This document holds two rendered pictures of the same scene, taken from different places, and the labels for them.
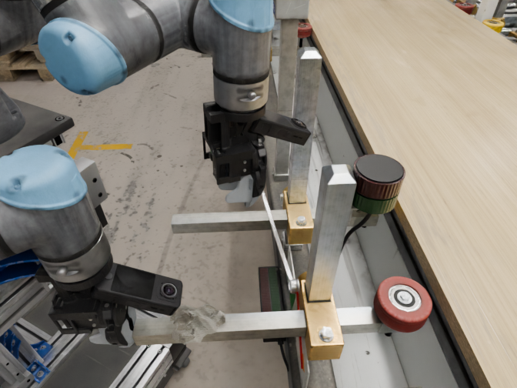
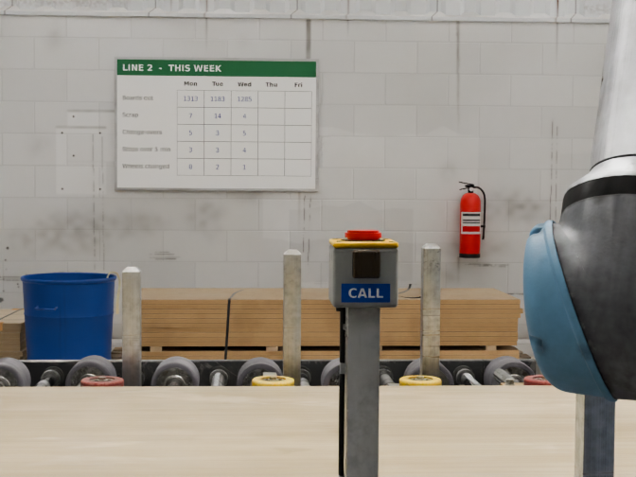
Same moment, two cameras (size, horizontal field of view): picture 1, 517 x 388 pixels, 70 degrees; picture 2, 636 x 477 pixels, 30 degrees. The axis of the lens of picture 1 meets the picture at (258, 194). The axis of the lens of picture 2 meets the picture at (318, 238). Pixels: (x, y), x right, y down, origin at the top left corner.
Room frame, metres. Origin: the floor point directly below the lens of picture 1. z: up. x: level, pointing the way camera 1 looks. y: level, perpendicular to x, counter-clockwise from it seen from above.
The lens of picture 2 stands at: (0.90, 1.22, 1.29)
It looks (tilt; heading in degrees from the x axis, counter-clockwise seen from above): 3 degrees down; 270
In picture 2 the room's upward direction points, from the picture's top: straight up
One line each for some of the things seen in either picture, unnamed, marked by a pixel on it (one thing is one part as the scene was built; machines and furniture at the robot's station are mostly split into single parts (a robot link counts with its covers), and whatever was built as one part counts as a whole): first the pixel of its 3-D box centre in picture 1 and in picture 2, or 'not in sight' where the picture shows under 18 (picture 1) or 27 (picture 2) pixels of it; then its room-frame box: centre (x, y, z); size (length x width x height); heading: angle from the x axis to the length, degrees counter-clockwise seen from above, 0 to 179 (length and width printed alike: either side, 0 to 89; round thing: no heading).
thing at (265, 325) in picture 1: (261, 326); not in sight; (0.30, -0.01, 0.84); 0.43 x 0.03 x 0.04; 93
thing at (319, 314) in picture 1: (319, 312); not in sight; (0.32, -0.10, 0.85); 0.13 x 0.06 x 0.05; 3
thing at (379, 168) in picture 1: (361, 229); not in sight; (0.35, -0.14, 1.02); 0.06 x 0.06 x 0.22; 3
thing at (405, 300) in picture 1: (396, 315); not in sight; (0.31, -0.22, 0.85); 0.08 x 0.08 x 0.11
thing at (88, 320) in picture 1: (89, 289); not in sight; (0.29, 0.23, 0.97); 0.09 x 0.08 x 0.12; 93
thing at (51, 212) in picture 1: (47, 203); not in sight; (0.29, 0.22, 1.13); 0.09 x 0.08 x 0.11; 122
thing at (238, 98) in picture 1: (241, 88); not in sight; (0.47, 0.02, 1.17); 0.08 x 0.08 x 0.05
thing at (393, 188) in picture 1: (377, 175); not in sight; (0.35, -0.14, 1.11); 0.06 x 0.06 x 0.02
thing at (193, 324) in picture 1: (196, 319); not in sight; (0.30, 0.10, 0.87); 0.09 x 0.07 x 0.02; 93
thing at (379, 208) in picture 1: (373, 191); not in sight; (0.35, -0.14, 1.09); 0.06 x 0.06 x 0.02
